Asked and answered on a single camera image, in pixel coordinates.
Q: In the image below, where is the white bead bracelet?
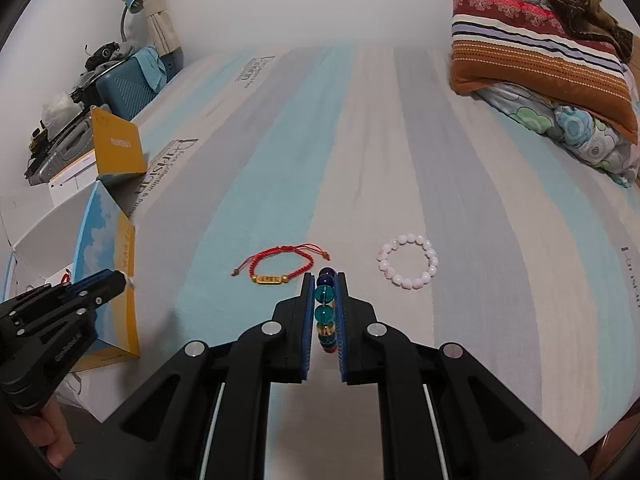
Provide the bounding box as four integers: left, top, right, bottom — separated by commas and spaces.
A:
377, 233, 440, 288

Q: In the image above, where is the beige tied curtain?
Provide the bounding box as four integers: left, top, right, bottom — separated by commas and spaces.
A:
129, 0, 183, 56

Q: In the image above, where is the grey hard case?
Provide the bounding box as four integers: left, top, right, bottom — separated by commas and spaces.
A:
25, 115, 98, 186

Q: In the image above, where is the multicolour glass bead bracelet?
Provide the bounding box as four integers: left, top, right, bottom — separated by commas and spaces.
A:
314, 267, 338, 356

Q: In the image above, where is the red string gold bar bracelet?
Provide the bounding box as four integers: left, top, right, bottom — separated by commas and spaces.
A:
231, 243, 327, 286

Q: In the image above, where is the white plastic bag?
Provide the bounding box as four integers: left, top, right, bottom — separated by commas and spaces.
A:
42, 92, 83, 126

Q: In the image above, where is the black clutter pile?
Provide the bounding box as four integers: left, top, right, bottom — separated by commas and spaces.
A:
84, 42, 133, 71

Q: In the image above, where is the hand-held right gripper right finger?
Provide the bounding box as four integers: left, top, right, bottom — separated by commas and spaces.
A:
336, 272, 591, 480

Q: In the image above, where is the striped bed sheet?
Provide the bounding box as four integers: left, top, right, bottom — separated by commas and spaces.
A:
65, 45, 640, 480

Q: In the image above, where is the floral quilt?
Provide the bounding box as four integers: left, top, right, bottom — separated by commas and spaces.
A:
475, 80, 640, 188

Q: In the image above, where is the brown fuzzy blanket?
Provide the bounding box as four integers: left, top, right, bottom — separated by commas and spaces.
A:
510, 0, 636, 61

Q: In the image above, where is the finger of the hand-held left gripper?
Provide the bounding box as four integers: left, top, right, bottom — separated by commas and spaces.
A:
74, 272, 127, 312
64, 269, 119, 298

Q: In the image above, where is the white carton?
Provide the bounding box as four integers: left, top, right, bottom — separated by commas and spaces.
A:
57, 357, 103, 413

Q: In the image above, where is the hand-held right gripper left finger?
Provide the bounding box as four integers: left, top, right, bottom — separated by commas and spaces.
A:
60, 274, 314, 480

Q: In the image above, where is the person's left hand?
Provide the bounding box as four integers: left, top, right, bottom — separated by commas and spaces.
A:
20, 400, 77, 468

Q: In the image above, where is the blue desk lamp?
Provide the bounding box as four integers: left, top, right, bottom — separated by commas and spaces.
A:
120, 0, 145, 41

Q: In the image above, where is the blue and yellow cardboard box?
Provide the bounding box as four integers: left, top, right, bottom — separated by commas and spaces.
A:
0, 106, 151, 376

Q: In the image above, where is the teal suitcase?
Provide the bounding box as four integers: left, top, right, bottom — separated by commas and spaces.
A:
95, 55, 168, 121

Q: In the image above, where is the light blue cloth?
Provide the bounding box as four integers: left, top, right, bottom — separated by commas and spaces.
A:
131, 46, 167, 93

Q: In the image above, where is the striped orange pillow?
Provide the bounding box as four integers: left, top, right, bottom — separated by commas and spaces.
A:
450, 0, 640, 143

